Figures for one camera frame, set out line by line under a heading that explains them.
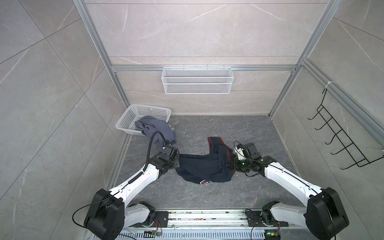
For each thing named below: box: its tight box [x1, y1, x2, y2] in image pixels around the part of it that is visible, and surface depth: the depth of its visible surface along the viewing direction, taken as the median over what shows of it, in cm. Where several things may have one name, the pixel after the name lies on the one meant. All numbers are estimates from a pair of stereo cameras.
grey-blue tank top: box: [135, 116, 177, 145], surface depth 100 cm
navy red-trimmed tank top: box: [176, 136, 235, 185], surface depth 86 cm
